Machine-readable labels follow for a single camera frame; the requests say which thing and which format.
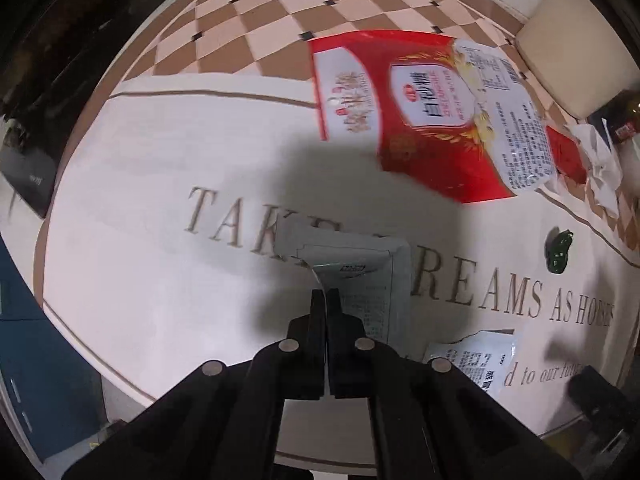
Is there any grey-green foil sachet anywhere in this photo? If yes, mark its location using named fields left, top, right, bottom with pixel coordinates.
left=277, top=220, right=412, bottom=361

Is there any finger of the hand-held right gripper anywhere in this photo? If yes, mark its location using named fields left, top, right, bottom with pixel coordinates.
left=569, top=366, right=628, bottom=428

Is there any white lettered checkered mat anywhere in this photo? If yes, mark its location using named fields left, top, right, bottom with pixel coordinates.
left=35, top=0, right=640, bottom=476

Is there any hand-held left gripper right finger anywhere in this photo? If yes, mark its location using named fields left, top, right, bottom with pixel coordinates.
left=326, top=288, right=567, bottom=480

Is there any cream seat cushion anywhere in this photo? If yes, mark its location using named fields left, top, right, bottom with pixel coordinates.
left=515, top=0, right=640, bottom=121

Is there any red label bottle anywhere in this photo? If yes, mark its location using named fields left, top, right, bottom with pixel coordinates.
left=611, top=89, right=640, bottom=146

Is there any black flat box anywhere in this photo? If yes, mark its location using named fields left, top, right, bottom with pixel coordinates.
left=0, top=145, right=57, bottom=219

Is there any small red packet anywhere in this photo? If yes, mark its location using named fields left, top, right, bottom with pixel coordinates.
left=545, top=125, right=589, bottom=186

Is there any red and white snack bag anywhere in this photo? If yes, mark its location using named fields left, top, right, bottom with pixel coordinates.
left=307, top=34, right=396, bottom=142

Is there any red sugar bag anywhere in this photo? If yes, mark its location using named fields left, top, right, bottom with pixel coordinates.
left=375, top=31, right=557, bottom=205

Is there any crumpled white paper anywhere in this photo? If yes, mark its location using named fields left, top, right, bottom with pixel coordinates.
left=565, top=119, right=624, bottom=214

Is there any torn white printed packet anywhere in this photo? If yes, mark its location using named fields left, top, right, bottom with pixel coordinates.
left=422, top=330, right=519, bottom=397

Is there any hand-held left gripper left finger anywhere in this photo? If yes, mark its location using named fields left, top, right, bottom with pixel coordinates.
left=61, top=289, right=327, bottom=480

